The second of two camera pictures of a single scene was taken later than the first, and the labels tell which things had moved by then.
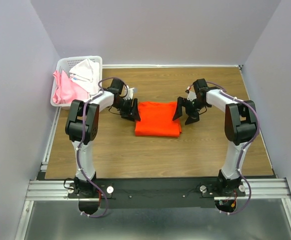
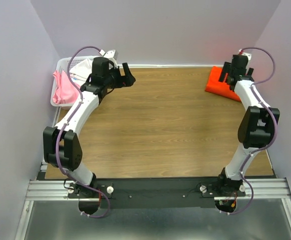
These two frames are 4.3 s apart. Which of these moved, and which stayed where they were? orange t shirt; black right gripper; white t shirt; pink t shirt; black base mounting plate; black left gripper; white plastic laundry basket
Moved: black left gripper; orange t shirt; black right gripper
Stayed: white t shirt; pink t shirt; black base mounting plate; white plastic laundry basket
